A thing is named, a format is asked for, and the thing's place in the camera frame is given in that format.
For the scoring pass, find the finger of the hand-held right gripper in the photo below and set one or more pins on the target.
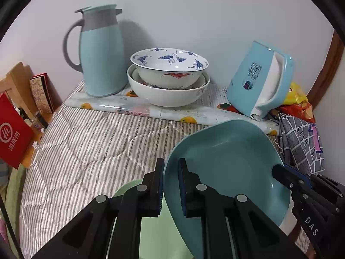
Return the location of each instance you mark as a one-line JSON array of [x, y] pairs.
[[299, 175], [281, 174]]

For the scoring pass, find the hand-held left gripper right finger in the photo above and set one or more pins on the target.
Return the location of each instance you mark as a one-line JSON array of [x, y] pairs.
[[182, 188]]

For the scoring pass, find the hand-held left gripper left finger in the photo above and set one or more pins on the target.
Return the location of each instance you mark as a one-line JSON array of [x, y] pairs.
[[161, 186]]

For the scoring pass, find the light green plate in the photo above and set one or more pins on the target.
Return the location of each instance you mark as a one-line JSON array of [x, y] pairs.
[[153, 237]]

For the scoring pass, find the teal ceramic plate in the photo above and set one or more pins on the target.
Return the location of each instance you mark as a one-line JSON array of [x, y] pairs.
[[229, 153]]

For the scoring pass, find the grey checked cloth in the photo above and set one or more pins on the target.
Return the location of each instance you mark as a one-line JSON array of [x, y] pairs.
[[296, 140]]

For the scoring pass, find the pink card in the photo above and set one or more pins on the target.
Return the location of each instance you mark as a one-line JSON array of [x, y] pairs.
[[316, 140]]

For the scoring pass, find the red snack bag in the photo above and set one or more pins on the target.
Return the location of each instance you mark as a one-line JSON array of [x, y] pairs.
[[304, 110]]

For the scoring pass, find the grey striped quilt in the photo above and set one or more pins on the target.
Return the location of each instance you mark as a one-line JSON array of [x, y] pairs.
[[94, 153]]

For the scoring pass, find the fruit print oilcloth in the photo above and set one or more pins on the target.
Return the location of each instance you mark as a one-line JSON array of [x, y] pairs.
[[151, 112]]

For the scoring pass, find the yellow snack bag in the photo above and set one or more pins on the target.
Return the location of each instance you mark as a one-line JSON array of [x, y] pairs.
[[296, 94]]

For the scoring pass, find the large white bowl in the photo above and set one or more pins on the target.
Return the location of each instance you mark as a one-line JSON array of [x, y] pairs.
[[167, 98]]

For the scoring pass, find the light blue tissue pack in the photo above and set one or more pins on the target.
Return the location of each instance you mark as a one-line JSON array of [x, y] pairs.
[[248, 86]]

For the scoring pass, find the medium white porcelain bowl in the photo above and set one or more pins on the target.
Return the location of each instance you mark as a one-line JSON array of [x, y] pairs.
[[135, 75]]

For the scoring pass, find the crane print porcelain bowl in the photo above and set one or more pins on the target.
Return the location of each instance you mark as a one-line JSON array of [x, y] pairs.
[[172, 72]]

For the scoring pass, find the wooden side table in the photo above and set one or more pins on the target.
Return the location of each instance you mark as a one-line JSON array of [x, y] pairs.
[[48, 117]]

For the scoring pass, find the small black bottle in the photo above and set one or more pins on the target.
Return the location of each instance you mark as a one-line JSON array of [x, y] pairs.
[[40, 120]]

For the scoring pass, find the light blue thermos jug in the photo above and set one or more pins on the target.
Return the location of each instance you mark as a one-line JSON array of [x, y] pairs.
[[102, 59]]

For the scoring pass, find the green bedsheet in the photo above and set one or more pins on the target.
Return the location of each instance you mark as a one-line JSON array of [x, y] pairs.
[[13, 194]]

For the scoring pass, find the patterned kraft gift box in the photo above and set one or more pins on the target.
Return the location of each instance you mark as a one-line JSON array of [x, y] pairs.
[[40, 94]]

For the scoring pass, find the red paper bag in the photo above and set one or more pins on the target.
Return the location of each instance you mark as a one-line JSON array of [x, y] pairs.
[[13, 140]]

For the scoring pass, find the brown paper bag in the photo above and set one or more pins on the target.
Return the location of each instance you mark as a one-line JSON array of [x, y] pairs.
[[18, 81]]

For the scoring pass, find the brown wooden door frame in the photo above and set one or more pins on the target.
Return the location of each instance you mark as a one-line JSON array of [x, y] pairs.
[[328, 72]]

